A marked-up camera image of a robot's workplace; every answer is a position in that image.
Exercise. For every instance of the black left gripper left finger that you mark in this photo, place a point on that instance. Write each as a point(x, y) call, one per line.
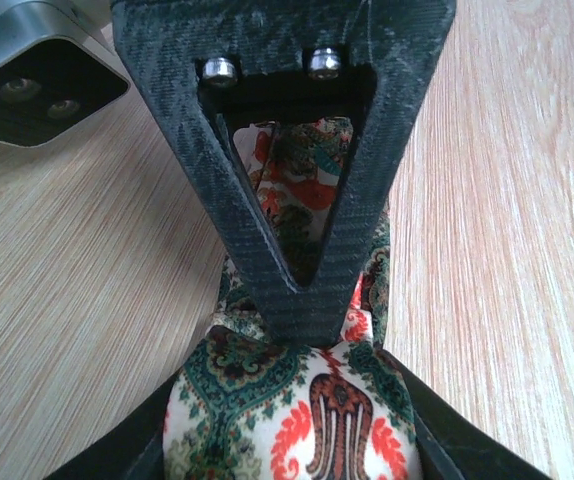
point(131, 451)

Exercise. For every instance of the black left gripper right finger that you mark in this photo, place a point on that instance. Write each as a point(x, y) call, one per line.
point(452, 448)

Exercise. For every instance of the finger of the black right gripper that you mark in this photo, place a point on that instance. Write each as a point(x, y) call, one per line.
point(289, 118)

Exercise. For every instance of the patterned paisley tie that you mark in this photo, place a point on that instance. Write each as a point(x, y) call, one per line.
point(243, 407)

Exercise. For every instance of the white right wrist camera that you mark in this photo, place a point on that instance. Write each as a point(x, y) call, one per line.
point(56, 68)

